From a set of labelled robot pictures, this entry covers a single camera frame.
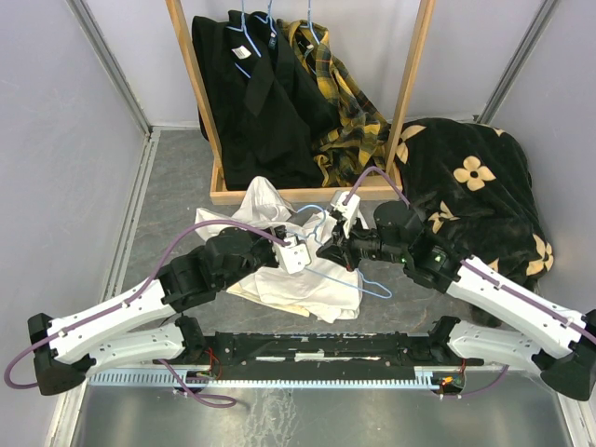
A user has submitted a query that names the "blue hanger in black shirt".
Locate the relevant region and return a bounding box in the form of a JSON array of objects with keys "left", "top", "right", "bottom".
[{"left": 224, "top": 9, "right": 278, "bottom": 79}]

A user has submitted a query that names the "black floral blanket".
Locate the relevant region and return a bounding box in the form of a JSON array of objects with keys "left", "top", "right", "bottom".
[{"left": 393, "top": 116, "right": 556, "bottom": 327}]

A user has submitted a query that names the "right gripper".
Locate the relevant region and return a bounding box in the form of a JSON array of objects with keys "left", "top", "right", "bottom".
[{"left": 317, "top": 212, "right": 408, "bottom": 272}]

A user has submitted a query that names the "cream folded cloth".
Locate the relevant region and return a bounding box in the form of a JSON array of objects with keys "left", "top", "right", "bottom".
[{"left": 226, "top": 278, "right": 311, "bottom": 318}]

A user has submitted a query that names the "blue wire hanger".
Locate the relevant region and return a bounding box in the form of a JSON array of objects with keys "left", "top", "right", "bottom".
[{"left": 286, "top": 203, "right": 393, "bottom": 300}]

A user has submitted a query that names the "blue hanger in plaid shirt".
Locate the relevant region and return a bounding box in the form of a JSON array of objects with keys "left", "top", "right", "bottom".
[{"left": 299, "top": 0, "right": 325, "bottom": 45}]

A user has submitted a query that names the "yellow plaid shirt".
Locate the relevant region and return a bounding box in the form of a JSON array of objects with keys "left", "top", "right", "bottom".
[{"left": 277, "top": 20, "right": 390, "bottom": 187}]

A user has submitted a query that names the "wooden clothes rack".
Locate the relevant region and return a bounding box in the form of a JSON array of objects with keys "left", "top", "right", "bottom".
[{"left": 167, "top": 1, "right": 434, "bottom": 204}]

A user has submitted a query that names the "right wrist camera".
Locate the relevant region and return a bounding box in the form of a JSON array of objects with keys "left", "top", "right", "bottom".
[{"left": 329, "top": 191, "right": 360, "bottom": 237}]

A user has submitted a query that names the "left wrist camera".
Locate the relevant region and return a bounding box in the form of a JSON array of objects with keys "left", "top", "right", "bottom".
[{"left": 274, "top": 235, "right": 312, "bottom": 275}]

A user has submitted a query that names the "white shirt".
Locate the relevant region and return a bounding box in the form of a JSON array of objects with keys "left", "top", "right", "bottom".
[{"left": 195, "top": 177, "right": 362, "bottom": 323}]

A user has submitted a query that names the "black hanging shirt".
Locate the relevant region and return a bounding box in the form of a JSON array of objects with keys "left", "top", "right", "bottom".
[{"left": 191, "top": 16, "right": 339, "bottom": 190}]

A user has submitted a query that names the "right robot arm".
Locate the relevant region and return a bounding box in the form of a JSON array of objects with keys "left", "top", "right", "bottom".
[{"left": 317, "top": 193, "right": 595, "bottom": 401}]

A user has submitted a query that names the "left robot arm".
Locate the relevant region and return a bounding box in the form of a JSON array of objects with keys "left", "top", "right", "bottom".
[{"left": 28, "top": 220, "right": 289, "bottom": 396}]

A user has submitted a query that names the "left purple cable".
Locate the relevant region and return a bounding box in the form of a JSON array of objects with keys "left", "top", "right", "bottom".
[{"left": 3, "top": 218, "right": 292, "bottom": 391}]

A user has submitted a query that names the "purple cable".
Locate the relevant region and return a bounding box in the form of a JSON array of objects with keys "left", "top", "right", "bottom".
[
  {"left": 346, "top": 166, "right": 412, "bottom": 209},
  {"left": 3, "top": 218, "right": 292, "bottom": 391}
]

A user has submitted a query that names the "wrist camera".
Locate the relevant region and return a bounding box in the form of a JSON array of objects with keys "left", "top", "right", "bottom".
[
  {"left": 274, "top": 235, "right": 312, "bottom": 275},
  {"left": 329, "top": 191, "right": 360, "bottom": 237}
]

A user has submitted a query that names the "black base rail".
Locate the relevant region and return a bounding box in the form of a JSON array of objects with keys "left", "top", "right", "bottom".
[{"left": 168, "top": 317, "right": 485, "bottom": 381}]

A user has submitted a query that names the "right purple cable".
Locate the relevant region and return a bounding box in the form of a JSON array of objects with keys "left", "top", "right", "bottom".
[{"left": 346, "top": 166, "right": 412, "bottom": 209}]

